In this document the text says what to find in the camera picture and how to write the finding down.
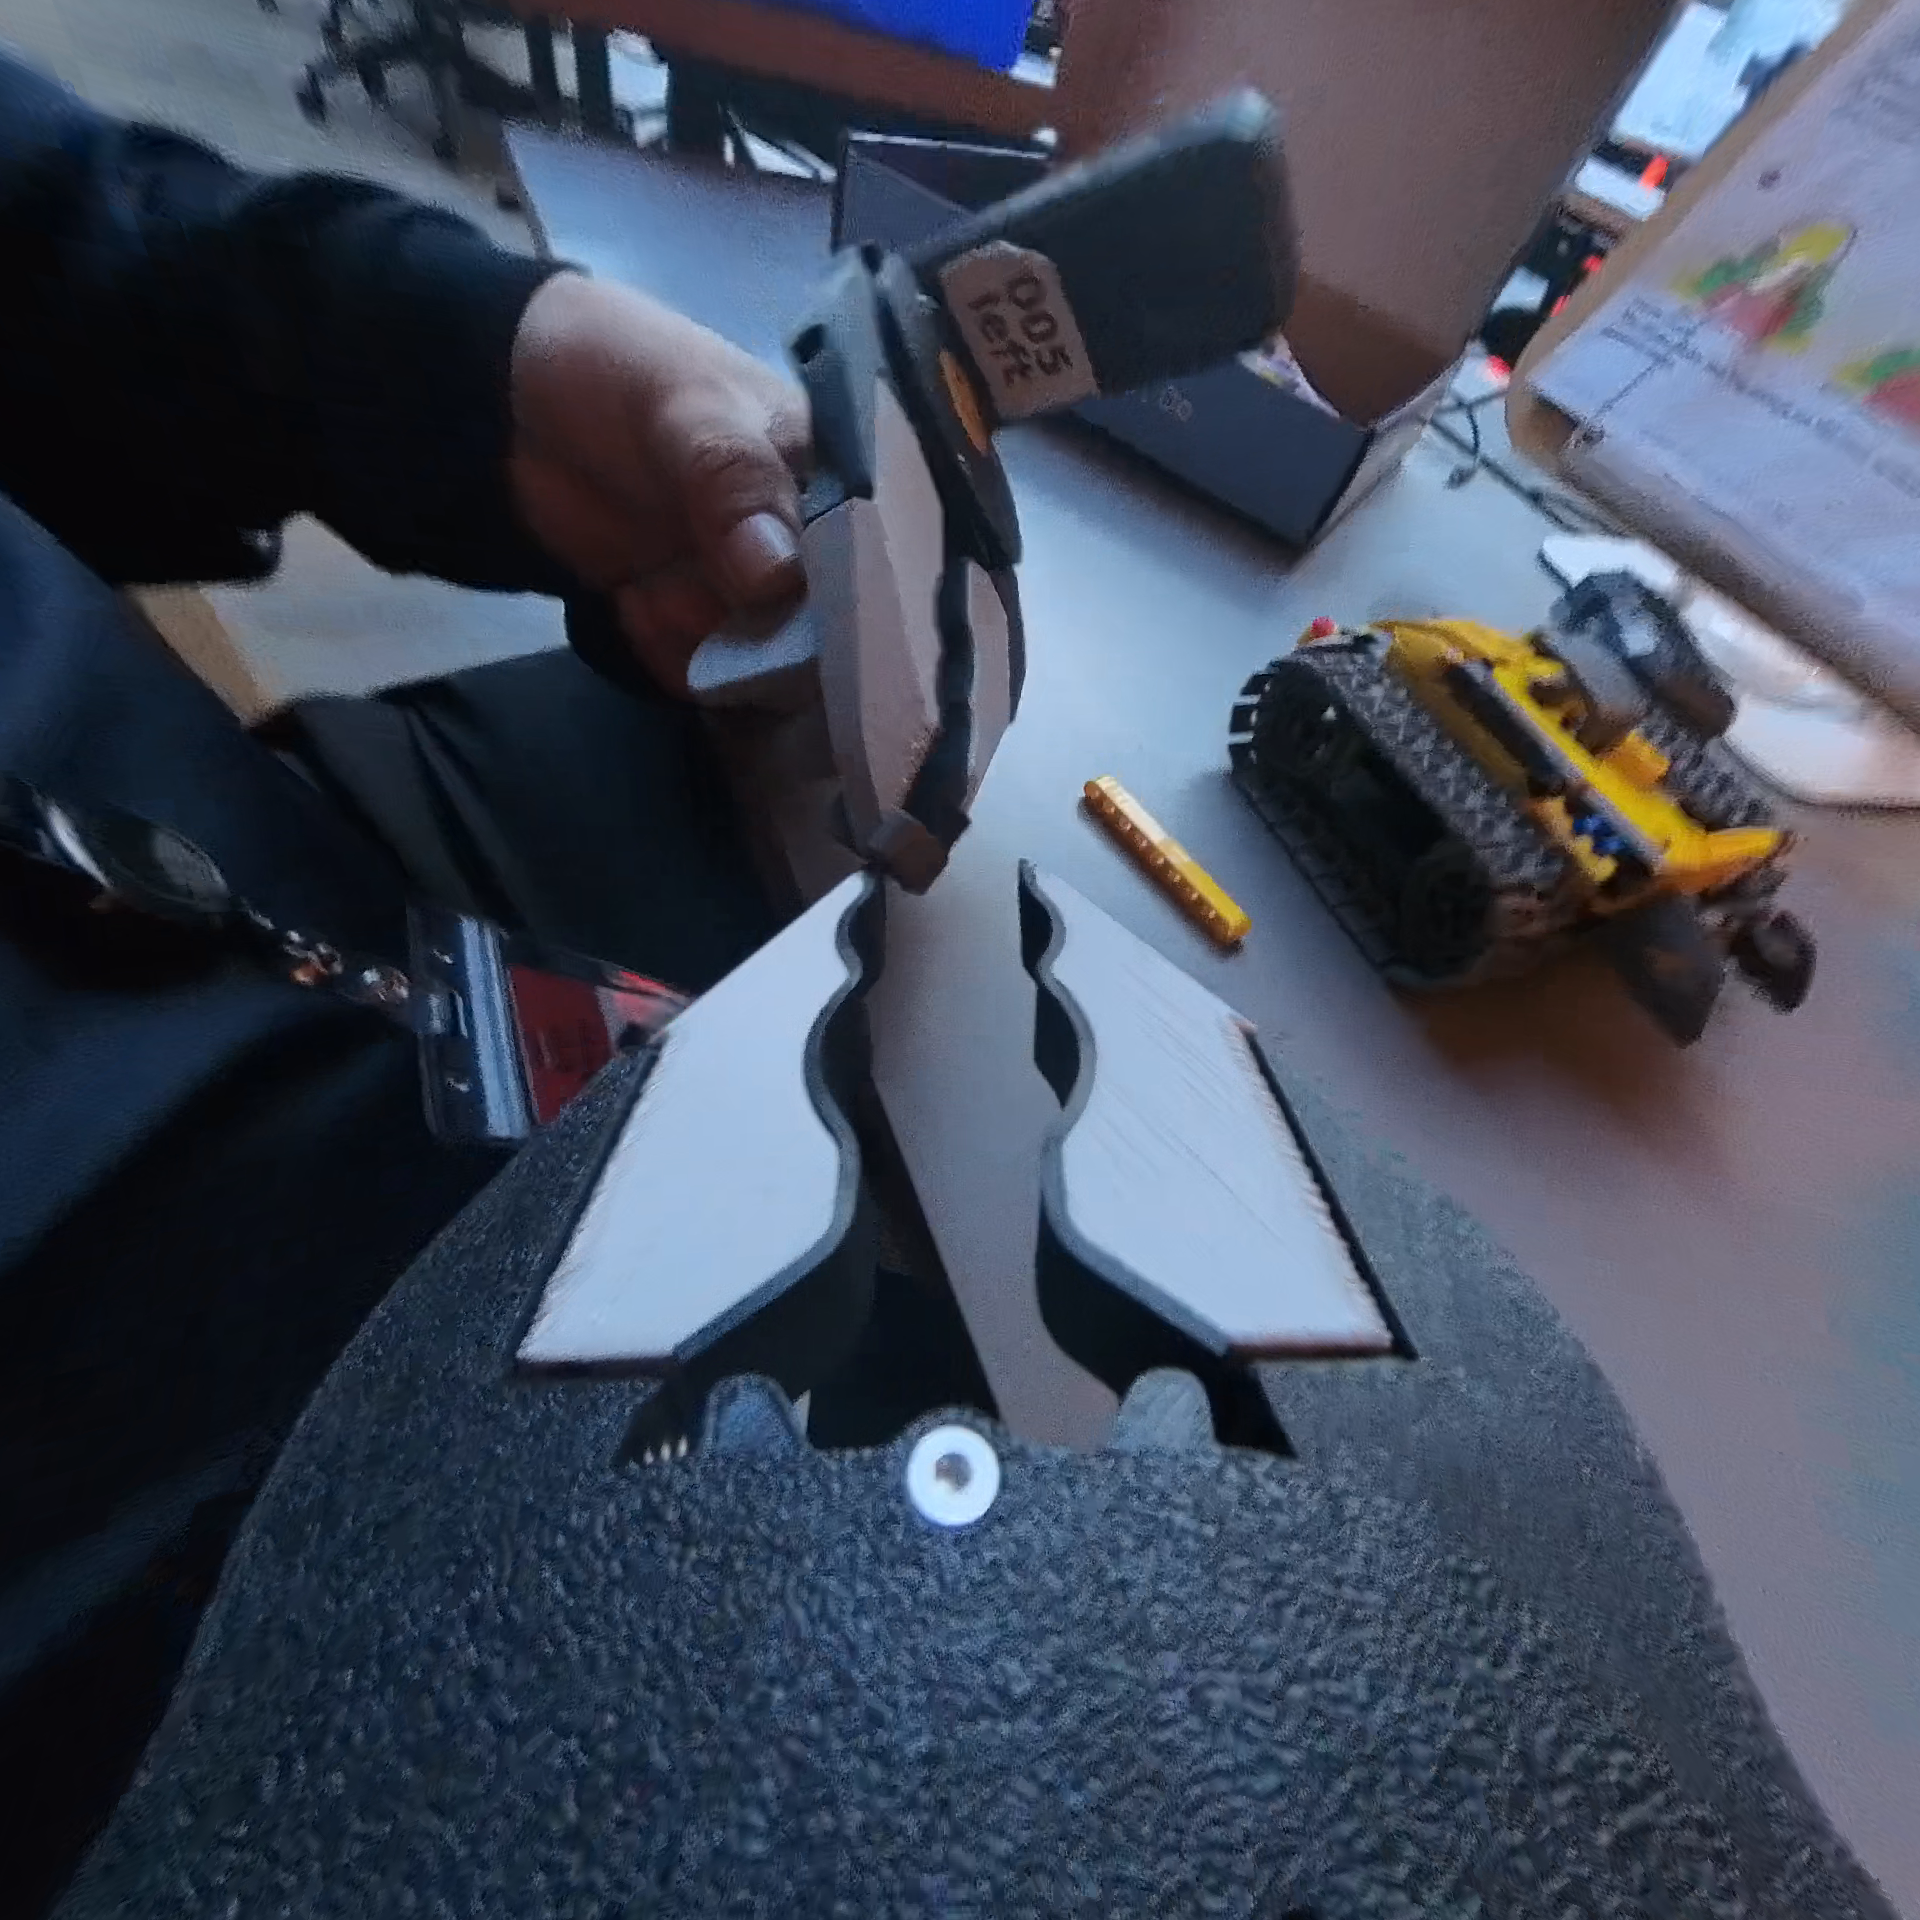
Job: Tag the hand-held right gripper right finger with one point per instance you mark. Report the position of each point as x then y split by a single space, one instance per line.
1201 1185

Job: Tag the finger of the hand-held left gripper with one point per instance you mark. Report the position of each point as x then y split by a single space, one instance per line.
989 662
884 630

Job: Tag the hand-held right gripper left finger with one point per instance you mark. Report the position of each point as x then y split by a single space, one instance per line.
705 1185

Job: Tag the yellow brick beam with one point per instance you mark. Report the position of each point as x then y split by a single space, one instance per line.
1165 863

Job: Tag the yellow brick tracked vehicle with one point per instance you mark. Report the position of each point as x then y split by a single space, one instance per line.
1469 810

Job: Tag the person's left forearm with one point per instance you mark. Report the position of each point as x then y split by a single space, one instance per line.
224 346

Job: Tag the grey desk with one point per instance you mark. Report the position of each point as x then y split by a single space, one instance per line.
1141 645

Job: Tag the person's left hand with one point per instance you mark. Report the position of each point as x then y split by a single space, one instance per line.
644 450

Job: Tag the dark blue cardboard box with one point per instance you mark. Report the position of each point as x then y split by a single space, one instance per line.
1230 450

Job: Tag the brown cardboard box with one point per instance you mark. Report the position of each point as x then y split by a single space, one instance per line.
1395 181

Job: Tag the person's dark clothing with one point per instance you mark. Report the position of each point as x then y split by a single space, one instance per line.
149 1201

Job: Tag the printed instruction sheet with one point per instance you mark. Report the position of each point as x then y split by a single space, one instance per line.
1769 346

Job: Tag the wooden document board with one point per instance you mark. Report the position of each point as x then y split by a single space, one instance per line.
1724 556

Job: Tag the black office chair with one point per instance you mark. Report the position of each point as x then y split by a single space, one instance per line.
374 60

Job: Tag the white stand base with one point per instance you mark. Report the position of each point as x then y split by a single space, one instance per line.
1829 751

